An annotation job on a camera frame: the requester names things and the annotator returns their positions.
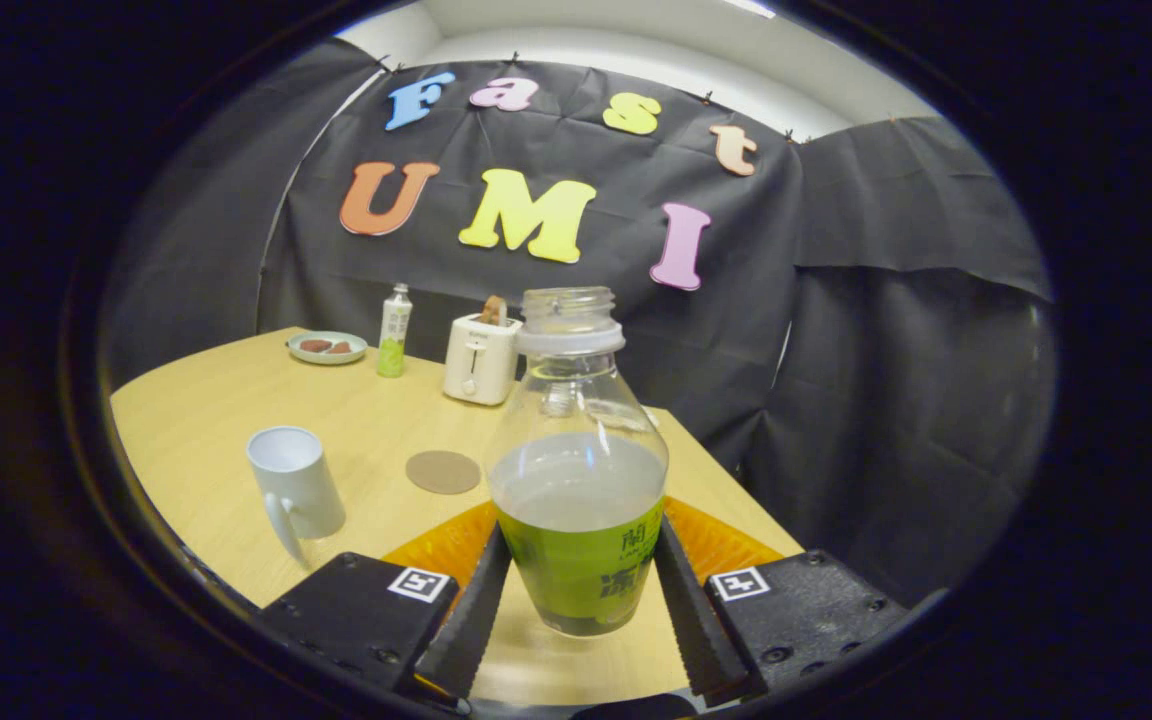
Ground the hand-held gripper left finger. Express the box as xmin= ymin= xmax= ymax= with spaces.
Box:
xmin=254 ymin=500 xmax=514 ymax=701

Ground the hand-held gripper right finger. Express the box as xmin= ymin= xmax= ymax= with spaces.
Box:
xmin=656 ymin=497 xmax=912 ymax=706

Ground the green label juice bottle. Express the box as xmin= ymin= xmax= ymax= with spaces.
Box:
xmin=485 ymin=286 xmax=670 ymax=638

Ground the round brown coaster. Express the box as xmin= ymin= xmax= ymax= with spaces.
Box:
xmin=405 ymin=450 xmax=483 ymax=496

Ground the white cup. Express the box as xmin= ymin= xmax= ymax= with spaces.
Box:
xmin=246 ymin=426 xmax=347 ymax=561

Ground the slim green drink bottle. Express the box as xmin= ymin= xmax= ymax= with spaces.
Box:
xmin=377 ymin=283 xmax=414 ymax=379

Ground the white toaster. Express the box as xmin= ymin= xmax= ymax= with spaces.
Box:
xmin=443 ymin=313 xmax=523 ymax=406

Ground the pale green plate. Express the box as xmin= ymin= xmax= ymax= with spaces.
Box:
xmin=286 ymin=331 xmax=369 ymax=366

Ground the wooden table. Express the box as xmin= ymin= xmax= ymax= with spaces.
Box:
xmin=111 ymin=327 xmax=805 ymax=706

